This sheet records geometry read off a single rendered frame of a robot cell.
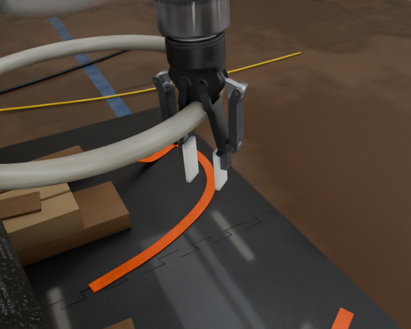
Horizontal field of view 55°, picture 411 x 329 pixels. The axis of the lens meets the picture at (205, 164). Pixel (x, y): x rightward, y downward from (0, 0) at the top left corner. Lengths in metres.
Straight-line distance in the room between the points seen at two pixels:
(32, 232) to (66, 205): 0.15
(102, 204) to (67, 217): 0.20
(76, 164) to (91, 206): 1.25
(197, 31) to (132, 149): 0.15
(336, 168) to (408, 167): 0.37
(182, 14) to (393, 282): 1.38
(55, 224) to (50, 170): 1.11
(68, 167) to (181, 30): 0.20
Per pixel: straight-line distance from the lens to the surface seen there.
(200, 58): 0.49
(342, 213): 1.86
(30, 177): 0.48
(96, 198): 1.75
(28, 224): 1.57
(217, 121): 0.54
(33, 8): 0.34
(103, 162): 0.47
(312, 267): 1.59
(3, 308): 0.73
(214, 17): 0.48
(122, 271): 1.55
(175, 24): 0.47
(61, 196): 1.64
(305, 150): 2.21
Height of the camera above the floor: 1.21
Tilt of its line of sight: 36 degrees down
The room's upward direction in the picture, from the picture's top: straight up
